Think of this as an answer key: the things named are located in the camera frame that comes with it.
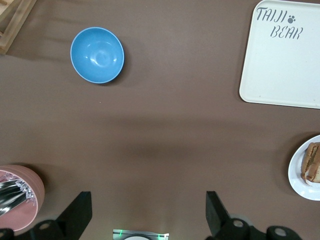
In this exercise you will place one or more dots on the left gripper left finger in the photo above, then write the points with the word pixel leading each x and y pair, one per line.
pixel 75 217

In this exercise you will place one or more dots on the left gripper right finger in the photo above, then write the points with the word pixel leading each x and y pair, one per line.
pixel 220 222

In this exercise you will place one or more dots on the round white plate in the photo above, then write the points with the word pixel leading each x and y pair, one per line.
pixel 296 175

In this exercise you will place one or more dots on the brown bread slice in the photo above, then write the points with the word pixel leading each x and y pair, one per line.
pixel 318 160
pixel 307 160

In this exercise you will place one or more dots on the pink ribbed bowl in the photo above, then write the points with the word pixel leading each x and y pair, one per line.
pixel 37 190

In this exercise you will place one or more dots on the clear crinkled plastic pieces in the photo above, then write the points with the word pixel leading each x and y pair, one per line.
pixel 26 192

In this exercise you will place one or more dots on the steel ladle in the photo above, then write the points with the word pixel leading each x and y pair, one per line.
pixel 8 197

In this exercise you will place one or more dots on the cream bear print tray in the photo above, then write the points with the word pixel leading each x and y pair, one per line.
pixel 280 70

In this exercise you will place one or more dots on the blue bowl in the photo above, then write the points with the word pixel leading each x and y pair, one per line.
pixel 97 55

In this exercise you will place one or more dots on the wooden cup rack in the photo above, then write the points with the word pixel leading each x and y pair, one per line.
pixel 15 22

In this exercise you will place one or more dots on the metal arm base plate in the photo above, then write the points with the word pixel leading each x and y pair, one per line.
pixel 160 233

